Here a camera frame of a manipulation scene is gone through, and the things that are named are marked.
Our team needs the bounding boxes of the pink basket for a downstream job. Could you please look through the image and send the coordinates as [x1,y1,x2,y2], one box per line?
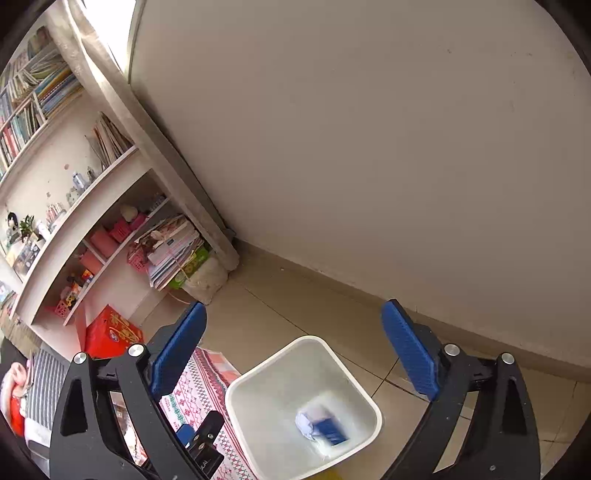
[127,247,147,273]

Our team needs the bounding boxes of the pink plush toy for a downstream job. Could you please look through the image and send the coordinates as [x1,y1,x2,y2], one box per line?
[1,362,28,438]

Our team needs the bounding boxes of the stack of papers and magazines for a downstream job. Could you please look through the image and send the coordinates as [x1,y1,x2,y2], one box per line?
[128,215,209,291]

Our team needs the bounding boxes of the patterned pink tablecloth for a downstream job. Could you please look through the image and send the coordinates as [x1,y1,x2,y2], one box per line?
[159,347,256,480]

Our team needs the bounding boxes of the striped grey sofa cover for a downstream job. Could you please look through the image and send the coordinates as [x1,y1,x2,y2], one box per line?
[25,348,68,430]

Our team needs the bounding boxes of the white plastic trash bin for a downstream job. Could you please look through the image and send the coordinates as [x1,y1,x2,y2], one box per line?
[225,336,383,479]

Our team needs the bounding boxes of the blue small carton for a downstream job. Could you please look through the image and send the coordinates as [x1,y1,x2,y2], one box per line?
[308,405,349,446]

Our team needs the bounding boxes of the white bookshelf unit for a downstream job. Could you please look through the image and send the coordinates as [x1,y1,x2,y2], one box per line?
[1,1,238,358]

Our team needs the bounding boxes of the red cardboard box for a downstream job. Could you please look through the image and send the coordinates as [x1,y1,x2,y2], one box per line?
[84,305,144,359]

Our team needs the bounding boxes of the crumpled white paper in bin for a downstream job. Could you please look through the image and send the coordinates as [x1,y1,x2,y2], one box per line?
[294,411,315,441]

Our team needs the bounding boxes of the white sack on floor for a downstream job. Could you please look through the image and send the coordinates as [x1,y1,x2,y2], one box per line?
[181,256,228,305]

